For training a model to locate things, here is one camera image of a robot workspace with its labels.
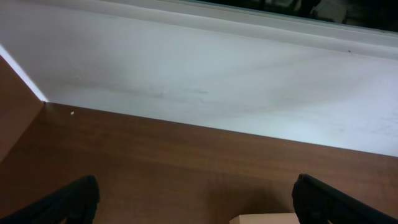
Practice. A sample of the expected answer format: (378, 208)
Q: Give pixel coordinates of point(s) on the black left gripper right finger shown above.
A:
(315, 202)

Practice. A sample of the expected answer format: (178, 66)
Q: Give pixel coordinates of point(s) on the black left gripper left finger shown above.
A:
(74, 203)

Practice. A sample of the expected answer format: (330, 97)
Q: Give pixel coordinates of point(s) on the brown cardboard box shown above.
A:
(269, 218)

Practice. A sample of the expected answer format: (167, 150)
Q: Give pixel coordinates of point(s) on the brown side partition panel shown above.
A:
(19, 107)

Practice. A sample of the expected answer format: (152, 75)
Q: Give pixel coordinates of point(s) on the dark window strip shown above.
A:
(373, 14)

